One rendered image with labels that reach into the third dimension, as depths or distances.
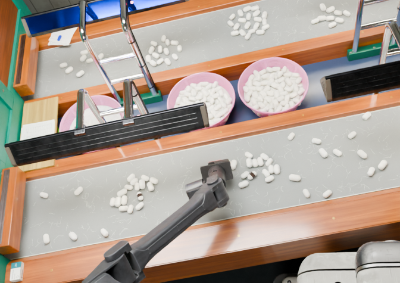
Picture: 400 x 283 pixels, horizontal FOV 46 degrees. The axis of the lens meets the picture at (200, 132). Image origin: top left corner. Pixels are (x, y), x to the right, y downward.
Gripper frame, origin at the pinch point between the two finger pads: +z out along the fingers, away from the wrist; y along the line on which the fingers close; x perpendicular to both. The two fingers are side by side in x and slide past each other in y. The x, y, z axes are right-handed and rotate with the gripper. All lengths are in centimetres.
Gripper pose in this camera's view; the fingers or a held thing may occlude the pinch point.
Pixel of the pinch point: (216, 163)
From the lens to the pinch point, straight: 166.4
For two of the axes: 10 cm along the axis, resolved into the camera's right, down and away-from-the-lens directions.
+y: -9.7, 2.1, 0.9
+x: 2.2, 9.4, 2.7
